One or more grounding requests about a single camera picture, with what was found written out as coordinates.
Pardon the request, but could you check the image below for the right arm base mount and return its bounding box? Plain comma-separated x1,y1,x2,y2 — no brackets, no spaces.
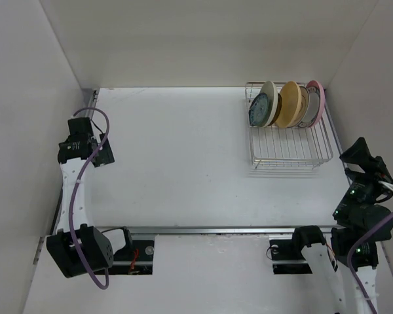
267,239,312,275

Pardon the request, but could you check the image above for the cream white plate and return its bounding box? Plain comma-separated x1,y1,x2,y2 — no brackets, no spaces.
261,81,278,127

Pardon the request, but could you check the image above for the white patterned plate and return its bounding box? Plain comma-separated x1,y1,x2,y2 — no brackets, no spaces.
293,86,309,127

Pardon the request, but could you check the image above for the blue floral plate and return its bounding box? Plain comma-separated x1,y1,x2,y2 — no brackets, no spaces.
248,93,269,127

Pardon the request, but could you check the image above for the yellow wooden plate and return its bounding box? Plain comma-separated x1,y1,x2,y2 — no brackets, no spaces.
275,81,301,128

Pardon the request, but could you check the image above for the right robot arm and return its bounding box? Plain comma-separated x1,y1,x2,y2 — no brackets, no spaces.
290,137,393,313

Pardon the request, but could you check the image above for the pink rimmed plate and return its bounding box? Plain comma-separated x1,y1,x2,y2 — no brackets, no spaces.
302,80,326,128

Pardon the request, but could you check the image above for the front aluminium rail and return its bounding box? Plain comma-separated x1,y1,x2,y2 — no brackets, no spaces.
54,224,369,236

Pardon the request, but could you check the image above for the wire dish rack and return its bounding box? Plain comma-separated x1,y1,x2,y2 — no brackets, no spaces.
245,81,333,169

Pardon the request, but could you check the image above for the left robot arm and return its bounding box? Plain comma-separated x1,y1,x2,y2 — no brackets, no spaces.
46,117,134,278

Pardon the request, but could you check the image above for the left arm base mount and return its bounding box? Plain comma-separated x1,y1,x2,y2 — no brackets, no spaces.
109,239,155,275

